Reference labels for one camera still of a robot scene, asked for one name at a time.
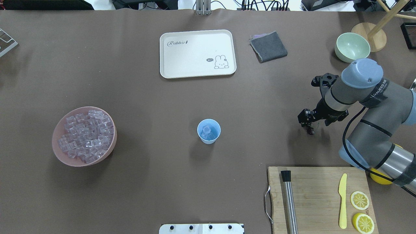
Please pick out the steel muddler black tip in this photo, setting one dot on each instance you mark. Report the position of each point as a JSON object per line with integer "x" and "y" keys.
{"x": 290, "y": 206}

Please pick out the lemon half slice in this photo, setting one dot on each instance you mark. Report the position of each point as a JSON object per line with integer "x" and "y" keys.
{"x": 359, "y": 200}
{"x": 363, "y": 223}

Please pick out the wooden cutting board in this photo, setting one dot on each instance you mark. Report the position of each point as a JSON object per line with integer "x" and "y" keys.
{"x": 316, "y": 198}

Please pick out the grey folded cloth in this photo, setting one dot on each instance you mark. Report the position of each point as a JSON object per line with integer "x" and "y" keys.
{"x": 268, "y": 46}

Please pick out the cream rabbit tray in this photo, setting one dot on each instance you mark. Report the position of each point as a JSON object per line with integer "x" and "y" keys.
{"x": 197, "y": 54}

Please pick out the wooden glass stand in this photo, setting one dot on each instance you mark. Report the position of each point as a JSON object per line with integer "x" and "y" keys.
{"x": 373, "y": 33}

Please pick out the mint green bowl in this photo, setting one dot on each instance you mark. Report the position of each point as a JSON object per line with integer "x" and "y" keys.
{"x": 351, "y": 46}

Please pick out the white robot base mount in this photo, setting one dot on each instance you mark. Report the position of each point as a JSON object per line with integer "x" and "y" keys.
{"x": 207, "y": 228}

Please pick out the metal ice scoop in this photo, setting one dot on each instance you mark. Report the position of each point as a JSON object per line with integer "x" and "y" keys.
{"x": 413, "y": 85}

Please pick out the pink bowl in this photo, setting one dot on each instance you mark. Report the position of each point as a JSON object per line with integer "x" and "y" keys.
{"x": 84, "y": 138}

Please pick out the white cup rack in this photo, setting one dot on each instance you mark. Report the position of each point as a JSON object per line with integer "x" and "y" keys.
{"x": 7, "y": 43}

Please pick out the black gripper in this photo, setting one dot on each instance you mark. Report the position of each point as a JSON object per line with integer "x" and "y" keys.
{"x": 322, "y": 109}

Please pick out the clear ice cubes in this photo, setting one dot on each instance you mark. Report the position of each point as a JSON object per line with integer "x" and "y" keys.
{"x": 86, "y": 135}

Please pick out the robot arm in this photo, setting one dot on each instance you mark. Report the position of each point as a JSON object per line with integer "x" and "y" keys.
{"x": 386, "y": 106}

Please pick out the light blue cup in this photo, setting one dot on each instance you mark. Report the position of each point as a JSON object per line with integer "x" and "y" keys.
{"x": 208, "y": 131}

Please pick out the yellow plastic knife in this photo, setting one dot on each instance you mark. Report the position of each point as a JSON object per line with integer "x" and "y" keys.
{"x": 342, "y": 222}

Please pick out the aluminium frame post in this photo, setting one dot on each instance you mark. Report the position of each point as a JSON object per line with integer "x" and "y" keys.
{"x": 203, "y": 7}

